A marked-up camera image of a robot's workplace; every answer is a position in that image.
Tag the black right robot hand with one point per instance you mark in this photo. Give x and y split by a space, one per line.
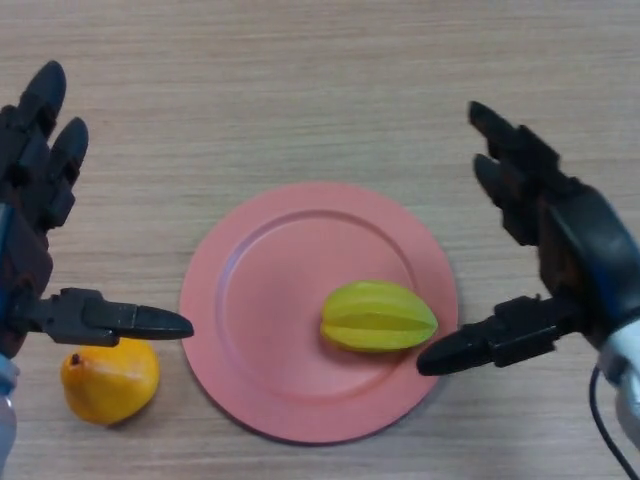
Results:
565 250

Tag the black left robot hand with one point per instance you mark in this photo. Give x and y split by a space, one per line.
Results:
25 210

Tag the yellow starfruit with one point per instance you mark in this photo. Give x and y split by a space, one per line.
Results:
377 317

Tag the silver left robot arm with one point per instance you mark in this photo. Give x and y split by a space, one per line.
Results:
6 415

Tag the pink round plate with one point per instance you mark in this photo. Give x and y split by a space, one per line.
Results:
280 290

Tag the orange yellow pear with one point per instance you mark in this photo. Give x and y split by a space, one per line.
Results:
110 382

